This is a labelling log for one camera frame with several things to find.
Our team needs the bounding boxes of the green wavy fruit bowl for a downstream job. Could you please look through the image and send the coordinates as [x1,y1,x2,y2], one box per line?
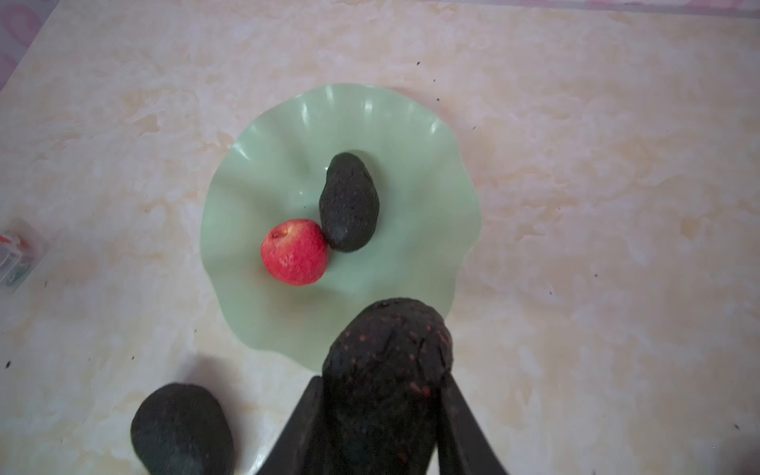
[200,83,481,371]

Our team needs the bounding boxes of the dark avocado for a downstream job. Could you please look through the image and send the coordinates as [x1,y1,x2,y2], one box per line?
[130,383,236,474]
[319,152,380,253]
[322,298,453,474]

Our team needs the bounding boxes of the red fake apple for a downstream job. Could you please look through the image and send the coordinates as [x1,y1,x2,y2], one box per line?
[260,219,329,286]

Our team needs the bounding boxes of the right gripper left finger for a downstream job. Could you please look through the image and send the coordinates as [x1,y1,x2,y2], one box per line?
[257,376,324,475]

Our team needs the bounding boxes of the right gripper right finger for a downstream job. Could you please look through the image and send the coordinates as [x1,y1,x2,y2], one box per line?
[437,374,509,475]

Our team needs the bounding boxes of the small colourful box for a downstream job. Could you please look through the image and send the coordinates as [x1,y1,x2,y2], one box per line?
[1,219,47,293]

